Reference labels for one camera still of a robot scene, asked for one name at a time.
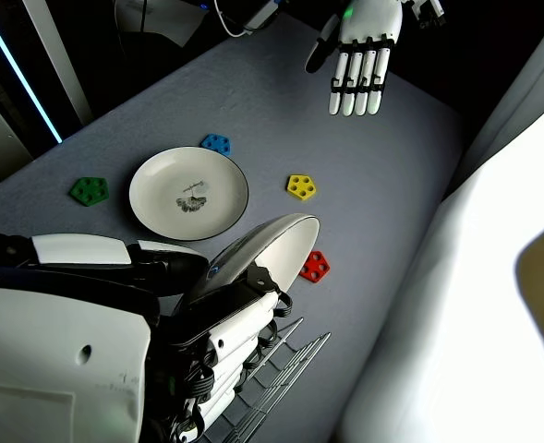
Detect grey power adapter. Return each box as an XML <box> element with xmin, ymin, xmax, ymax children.
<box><xmin>245</xmin><ymin>0</ymin><xmax>284</xmax><ymax>30</ymax></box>

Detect yellow pentagon block with holes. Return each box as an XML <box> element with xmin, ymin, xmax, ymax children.
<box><xmin>285</xmin><ymin>174</ymin><xmax>320</xmax><ymax>202</ymax></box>

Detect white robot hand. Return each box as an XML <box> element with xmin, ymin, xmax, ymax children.
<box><xmin>304</xmin><ymin>0</ymin><xmax>405</xmax><ymax>117</ymax></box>
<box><xmin>0</xmin><ymin>233</ymin><xmax>295</xmax><ymax>443</ymax></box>

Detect cyan light strip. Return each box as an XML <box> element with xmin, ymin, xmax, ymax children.
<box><xmin>0</xmin><ymin>0</ymin><xmax>64</xmax><ymax>145</ymax></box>

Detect green pentagon block with holes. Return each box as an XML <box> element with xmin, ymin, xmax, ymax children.
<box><xmin>68</xmin><ymin>176</ymin><xmax>110</xmax><ymax>208</ymax></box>

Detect blue pentagon block with holes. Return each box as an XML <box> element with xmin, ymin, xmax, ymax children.
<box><xmin>199</xmin><ymin>133</ymin><xmax>232</xmax><ymax>157</ymax></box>

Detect white plate central leaf print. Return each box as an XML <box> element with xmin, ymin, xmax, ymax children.
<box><xmin>128</xmin><ymin>146</ymin><xmax>250</xmax><ymax>242</ymax></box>

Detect white plate two leaf prints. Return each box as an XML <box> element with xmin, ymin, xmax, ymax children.
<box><xmin>181</xmin><ymin>212</ymin><xmax>321</xmax><ymax>310</ymax></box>

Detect red pentagon block with holes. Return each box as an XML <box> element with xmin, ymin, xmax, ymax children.
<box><xmin>298</xmin><ymin>250</ymin><xmax>332</xmax><ymax>283</ymax></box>

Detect grey table cloth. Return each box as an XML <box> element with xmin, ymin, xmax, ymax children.
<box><xmin>0</xmin><ymin>13</ymin><xmax>466</xmax><ymax>443</ymax></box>

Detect white backdrop sheet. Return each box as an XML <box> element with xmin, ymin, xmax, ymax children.
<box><xmin>335</xmin><ymin>0</ymin><xmax>544</xmax><ymax>443</ymax></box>

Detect white cable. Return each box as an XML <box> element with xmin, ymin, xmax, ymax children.
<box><xmin>212</xmin><ymin>0</ymin><xmax>254</xmax><ymax>39</ymax></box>

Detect white post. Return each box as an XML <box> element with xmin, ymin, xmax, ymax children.
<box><xmin>21</xmin><ymin>0</ymin><xmax>93</xmax><ymax>126</ymax></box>

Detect white panel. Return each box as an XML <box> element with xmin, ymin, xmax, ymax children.
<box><xmin>114</xmin><ymin>0</ymin><xmax>199</xmax><ymax>47</ymax></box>

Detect metal wire dish rack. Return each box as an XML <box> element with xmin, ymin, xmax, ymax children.
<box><xmin>197</xmin><ymin>317</ymin><xmax>332</xmax><ymax>443</ymax></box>

